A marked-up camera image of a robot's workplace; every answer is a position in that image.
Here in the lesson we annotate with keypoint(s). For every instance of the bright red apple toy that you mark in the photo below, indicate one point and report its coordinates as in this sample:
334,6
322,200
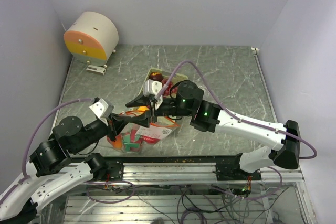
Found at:
149,140

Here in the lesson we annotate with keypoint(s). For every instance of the purple grape bunch toy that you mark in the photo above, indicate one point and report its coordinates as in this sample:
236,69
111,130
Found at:
171,90

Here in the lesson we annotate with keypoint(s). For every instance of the small white grey block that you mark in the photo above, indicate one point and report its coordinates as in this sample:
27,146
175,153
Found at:
96,69

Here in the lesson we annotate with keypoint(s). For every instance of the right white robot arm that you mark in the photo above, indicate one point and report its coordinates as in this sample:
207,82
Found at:
281,146

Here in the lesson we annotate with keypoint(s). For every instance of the dark red apple toy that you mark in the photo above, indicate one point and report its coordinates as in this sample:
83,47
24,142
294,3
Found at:
156,76

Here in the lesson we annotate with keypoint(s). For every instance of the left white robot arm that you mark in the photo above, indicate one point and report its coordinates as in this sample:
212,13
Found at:
41,183

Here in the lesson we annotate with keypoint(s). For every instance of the red yellow mango toy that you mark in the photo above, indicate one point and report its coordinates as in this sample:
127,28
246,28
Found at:
116,143

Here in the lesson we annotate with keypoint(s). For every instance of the round cream drawer cabinet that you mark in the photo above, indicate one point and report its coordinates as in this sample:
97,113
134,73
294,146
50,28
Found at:
92,38

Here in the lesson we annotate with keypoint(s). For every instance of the orange fruit toy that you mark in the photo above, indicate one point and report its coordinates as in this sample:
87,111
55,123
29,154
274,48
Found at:
142,108

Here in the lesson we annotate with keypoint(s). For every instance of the aluminium frame rail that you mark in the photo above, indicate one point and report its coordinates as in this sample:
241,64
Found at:
184,190

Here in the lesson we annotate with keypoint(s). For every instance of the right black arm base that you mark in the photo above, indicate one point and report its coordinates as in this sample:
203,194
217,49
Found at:
227,168

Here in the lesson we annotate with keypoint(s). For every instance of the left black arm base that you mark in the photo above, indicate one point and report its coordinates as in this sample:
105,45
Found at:
104,169

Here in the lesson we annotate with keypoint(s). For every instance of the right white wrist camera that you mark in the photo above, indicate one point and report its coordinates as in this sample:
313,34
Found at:
152,87

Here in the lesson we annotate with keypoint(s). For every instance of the white corner clip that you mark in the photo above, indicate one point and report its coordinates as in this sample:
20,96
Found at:
255,49

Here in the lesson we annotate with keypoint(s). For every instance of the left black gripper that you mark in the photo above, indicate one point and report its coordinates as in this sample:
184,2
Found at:
114,126

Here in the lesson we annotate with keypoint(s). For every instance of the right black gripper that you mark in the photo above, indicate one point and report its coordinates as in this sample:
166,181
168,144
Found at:
140,100

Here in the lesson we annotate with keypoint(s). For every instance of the clear orange zip bag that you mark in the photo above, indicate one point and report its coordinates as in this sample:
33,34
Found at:
161,130

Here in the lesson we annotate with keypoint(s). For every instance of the pink dragon fruit toy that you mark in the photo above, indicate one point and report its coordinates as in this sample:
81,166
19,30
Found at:
131,142

